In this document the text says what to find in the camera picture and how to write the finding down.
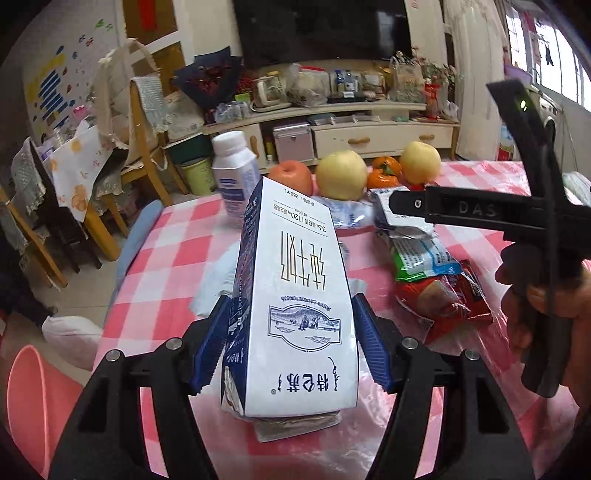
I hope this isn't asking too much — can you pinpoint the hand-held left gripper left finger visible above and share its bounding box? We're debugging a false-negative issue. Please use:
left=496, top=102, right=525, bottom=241
left=48, top=294, right=232, bottom=480

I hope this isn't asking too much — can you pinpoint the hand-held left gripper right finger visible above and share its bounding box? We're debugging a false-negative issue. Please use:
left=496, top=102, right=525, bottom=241
left=352, top=293, right=536, bottom=480

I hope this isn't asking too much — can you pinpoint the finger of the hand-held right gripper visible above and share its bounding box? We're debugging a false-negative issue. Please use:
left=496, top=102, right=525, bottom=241
left=389, top=185, right=550, bottom=230

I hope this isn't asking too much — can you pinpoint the white blue milk carton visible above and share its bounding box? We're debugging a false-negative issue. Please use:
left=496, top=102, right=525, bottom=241
left=221, top=176, right=360, bottom=418

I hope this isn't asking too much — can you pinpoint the silver foil blister pack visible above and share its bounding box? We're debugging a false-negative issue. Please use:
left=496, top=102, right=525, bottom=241
left=253, top=410, right=342, bottom=443

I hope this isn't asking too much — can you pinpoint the pink plastic bucket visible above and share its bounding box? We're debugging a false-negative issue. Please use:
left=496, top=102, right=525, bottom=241
left=7, top=345, right=93, bottom=478

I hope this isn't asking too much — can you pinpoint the person's right hand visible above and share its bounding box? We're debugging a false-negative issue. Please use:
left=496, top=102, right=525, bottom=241
left=501, top=272, right=591, bottom=416

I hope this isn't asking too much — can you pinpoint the white plastic bag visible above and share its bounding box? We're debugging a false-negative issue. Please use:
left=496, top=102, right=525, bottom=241
left=562, top=172, right=591, bottom=208

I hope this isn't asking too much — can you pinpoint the small yellow apple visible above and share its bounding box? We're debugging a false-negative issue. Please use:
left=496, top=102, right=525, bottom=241
left=399, top=141, right=441, bottom=185

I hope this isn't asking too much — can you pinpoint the green blue snack wrapper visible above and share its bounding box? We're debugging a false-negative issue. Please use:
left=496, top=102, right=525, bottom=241
left=390, top=235, right=462, bottom=282

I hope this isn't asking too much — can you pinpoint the red snack wrapper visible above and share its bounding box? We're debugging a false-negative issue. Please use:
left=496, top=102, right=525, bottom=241
left=397, top=261, right=494, bottom=344

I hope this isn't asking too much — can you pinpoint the orange persimmon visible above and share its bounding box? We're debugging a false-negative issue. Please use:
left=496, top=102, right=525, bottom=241
left=367, top=156, right=402, bottom=189

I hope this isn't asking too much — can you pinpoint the pink checkered tablecloth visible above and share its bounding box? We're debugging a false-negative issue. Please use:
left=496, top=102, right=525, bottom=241
left=95, top=159, right=591, bottom=480

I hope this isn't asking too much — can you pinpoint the cream television cabinet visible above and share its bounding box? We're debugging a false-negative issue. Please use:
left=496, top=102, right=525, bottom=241
left=203, top=99, right=461, bottom=167

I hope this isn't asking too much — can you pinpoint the white washing machine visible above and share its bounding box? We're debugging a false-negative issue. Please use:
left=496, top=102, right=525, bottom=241
left=526, top=83, right=565, bottom=162

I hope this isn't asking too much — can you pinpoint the large yellow apple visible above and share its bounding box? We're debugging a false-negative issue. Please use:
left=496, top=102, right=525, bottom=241
left=315, top=150, right=369, bottom=201

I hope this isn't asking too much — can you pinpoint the blue cushion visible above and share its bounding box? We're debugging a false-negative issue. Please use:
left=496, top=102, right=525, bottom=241
left=117, top=203, right=163, bottom=278

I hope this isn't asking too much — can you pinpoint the patterned gift bag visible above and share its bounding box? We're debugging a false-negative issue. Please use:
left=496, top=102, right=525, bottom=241
left=390, top=55, right=428, bottom=102

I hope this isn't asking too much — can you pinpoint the white pillow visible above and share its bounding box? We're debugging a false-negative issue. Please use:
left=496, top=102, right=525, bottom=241
left=41, top=315, right=105, bottom=370

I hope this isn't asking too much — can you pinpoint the light green bin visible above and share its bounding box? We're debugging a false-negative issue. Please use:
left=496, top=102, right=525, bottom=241
left=180, top=157, right=218, bottom=195

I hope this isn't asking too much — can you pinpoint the window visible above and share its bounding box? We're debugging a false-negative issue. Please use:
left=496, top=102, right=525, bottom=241
left=505, top=0, right=591, bottom=112

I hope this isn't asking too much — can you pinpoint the white plastic bottle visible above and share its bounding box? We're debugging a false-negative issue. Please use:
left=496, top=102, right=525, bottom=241
left=211, top=130, right=262, bottom=220

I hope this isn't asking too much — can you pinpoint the red apple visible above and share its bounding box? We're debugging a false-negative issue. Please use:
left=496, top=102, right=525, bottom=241
left=268, top=160, right=315, bottom=197

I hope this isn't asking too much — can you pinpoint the silver metal box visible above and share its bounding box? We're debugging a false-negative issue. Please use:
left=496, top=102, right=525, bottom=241
left=272, top=122, right=315, bottom=163

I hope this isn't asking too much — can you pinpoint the dark green tub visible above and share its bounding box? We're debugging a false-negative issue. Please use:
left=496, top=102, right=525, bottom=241
left=165, top=134, right=213, bottom=164

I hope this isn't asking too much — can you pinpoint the wooden chair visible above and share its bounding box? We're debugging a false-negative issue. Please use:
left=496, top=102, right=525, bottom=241
left=83, top=76, right=190, bottom=261
left=0, top=185, right=68, bottom=289

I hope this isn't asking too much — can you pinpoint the orange print table cloth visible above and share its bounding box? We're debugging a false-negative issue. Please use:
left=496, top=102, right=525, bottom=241
left=48, top=124, right=116, bottom=222

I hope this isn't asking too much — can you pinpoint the white electric kettle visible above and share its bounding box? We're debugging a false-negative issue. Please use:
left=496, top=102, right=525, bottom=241
left=252, top=74, right=291, bottom=112

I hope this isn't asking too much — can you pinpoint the black television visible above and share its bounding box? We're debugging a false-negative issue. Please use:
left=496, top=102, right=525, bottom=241
left=231, top=0, right=413, bottom=70

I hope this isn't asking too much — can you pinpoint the dark chair with lace cover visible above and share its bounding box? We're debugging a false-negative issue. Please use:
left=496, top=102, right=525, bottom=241
left=9, top=136, right=102, bottom=278

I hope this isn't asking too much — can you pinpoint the dark wrapped flower bouquet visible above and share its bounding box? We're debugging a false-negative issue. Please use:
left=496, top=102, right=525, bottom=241
left=173, top=51, right=245, bottom=112

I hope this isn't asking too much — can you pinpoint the cream tote bag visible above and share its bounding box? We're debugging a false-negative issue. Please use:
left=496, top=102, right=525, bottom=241
left=92, top=39, right=158, bottom=148

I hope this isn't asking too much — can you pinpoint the wall poster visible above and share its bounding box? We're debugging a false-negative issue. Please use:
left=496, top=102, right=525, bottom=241
left=23, top=18, right=116, bottom=134

